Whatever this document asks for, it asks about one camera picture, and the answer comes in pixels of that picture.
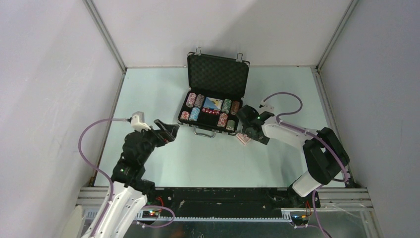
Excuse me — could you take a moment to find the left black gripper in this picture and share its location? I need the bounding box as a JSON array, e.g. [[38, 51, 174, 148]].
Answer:
[[136, 119, 179, 164]]

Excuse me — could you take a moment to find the red white chip stack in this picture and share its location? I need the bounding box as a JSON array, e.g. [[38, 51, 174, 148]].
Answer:
[[180, 111, 190, 120], [217, 113, 228, 128]]

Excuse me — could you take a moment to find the white ten chip stack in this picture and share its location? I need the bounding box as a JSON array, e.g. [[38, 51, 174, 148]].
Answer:
[[189, 107, 201, 121]]

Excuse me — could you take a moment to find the blue playing card box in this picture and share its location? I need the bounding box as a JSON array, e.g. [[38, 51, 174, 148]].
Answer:
[[203, 97, 223, 111]]

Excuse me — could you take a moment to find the black poker set case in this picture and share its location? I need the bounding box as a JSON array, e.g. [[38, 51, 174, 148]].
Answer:
[[177, 48, 250, 138]]

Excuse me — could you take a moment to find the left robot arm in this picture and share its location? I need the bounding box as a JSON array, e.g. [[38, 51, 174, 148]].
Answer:
[[78, 115, 179, 238]]

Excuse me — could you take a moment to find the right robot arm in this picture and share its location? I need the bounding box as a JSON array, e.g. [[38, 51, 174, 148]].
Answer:
[[237, 105, 350, 207]]

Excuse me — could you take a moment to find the orange brown chip stack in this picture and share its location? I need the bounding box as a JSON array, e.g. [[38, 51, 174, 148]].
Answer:
[[230, 101, 240, 115]]

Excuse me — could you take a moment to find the white green chip stack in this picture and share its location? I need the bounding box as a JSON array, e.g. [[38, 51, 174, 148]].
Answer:
[[225, 120, 236, 131]]

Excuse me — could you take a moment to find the red playing card deck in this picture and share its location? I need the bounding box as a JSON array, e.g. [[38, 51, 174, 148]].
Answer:
[[235, 133, 252, 145]]

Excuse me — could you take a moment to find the row of red dice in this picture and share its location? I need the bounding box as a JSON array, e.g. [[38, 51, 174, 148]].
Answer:
[[202, 108, 220, 115]]

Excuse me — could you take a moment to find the pink white chip stack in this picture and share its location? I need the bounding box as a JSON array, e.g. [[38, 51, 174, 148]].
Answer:
[[185, 92, 197, 108]]

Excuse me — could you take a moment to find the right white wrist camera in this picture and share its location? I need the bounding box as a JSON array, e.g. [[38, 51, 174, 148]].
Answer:
[[258, 104, 274, 114]]

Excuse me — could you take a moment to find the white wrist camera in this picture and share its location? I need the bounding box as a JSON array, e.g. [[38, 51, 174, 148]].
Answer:
[[127, 112, 152, 132], [258, 104, 274, 114]]

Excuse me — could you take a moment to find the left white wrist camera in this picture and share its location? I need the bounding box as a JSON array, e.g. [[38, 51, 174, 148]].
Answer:
[[127, 112, 152, 132]]

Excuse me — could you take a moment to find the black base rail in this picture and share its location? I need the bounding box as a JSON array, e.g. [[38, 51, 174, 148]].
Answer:
[[146, 187, 321, 219]]

